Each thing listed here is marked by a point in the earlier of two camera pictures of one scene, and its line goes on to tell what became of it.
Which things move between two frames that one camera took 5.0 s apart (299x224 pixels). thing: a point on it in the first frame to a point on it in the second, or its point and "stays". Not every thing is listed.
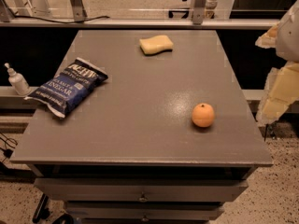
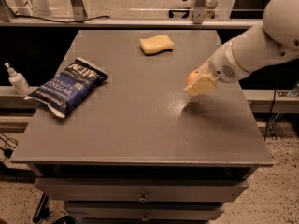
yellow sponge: (156, 45) stays
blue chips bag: (69, 86) stays
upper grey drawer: (139, 189) stays
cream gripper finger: (268, 40) to (205, 68)
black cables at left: (7, 153) stays
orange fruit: (203, 115) to (192, 76)
